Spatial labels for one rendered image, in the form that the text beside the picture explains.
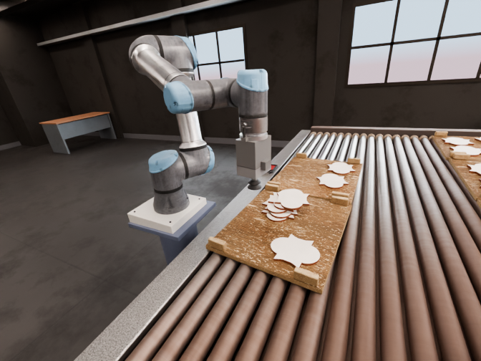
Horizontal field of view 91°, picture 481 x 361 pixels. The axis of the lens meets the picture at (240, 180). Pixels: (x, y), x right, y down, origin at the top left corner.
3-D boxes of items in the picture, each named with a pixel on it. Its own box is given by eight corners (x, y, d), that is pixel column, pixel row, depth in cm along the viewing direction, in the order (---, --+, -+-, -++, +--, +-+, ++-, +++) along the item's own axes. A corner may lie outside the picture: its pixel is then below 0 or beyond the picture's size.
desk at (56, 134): (117, 138, 638) (109, 112, 608) (68, 154, 533) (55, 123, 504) (101, 137, 667) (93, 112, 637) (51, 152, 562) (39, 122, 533)
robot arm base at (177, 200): (146, 208, 101) (141, 187, 97) (174, 193, 112) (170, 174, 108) (169, 218, 93) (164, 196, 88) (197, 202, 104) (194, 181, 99)
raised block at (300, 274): (293, 278, 58) (293, 270, 57) (295, 273, 59) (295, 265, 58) (317, 288, 55) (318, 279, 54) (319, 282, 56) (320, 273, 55)
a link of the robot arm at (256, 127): (273, 114, 62) (256, 120, 56) (273, 132, 64) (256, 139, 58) (249, 112, 66) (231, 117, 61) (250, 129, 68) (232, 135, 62)
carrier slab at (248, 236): (205, 249, 73) (205, 245, 72) (265, 190, 104) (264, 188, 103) (321, 294, 55) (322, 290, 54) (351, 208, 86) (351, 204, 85)
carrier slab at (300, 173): (264, 190, 104) (264, 187, 104) (294, 159, 136) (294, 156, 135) (350, 206, 87) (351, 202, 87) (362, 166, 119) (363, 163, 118)
